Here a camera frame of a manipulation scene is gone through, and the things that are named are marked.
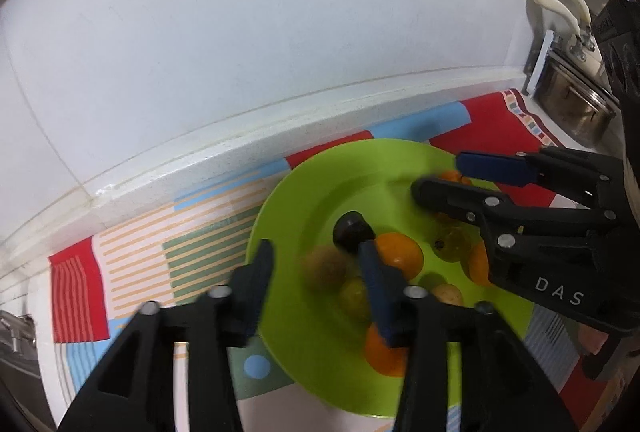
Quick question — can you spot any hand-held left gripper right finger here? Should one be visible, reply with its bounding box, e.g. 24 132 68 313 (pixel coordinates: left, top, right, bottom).
357 239 583 432

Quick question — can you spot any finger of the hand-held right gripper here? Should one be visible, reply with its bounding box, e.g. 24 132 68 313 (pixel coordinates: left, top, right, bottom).
456 146 627 221
411 178 619 254

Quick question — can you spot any small tangerine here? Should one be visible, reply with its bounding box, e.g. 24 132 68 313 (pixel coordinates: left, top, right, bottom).
467 241 495 289
439 170 474 186

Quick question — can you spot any steel faucet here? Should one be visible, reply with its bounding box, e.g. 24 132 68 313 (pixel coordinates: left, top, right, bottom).
0 311 37 354

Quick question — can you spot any steel sink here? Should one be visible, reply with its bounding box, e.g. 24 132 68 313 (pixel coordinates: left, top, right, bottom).
0 347 57 432

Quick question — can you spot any colourful patterned tablecloth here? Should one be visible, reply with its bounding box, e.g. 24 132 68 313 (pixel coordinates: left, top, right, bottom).
47 88 640 432

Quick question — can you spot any green persimmon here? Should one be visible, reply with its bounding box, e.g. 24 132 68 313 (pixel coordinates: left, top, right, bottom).
433 226 472 261

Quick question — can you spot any large orange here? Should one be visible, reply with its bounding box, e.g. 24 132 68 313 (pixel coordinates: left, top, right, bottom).
363 321 412 379
375 233 425 278

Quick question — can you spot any small brownish green fruit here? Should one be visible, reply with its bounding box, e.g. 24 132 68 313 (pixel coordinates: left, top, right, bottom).
430 282 464 309
301 246 348 294

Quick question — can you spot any green plate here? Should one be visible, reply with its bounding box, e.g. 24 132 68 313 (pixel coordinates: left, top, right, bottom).
246 138 534 419

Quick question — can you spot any dark purple plum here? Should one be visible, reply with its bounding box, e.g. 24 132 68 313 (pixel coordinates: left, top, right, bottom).
333 210 377 254

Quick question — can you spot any person's right hand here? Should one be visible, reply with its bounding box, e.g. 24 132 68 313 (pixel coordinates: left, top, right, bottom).
574 324 609 359

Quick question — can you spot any steel pot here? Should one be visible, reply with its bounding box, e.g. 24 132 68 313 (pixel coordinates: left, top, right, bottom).
536 51 619 149

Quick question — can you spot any white dish rack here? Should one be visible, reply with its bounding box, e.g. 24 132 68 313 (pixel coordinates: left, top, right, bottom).
521 30 557 97

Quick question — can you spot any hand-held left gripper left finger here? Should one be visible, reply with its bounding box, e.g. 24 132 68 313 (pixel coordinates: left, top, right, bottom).
57 239 276 432

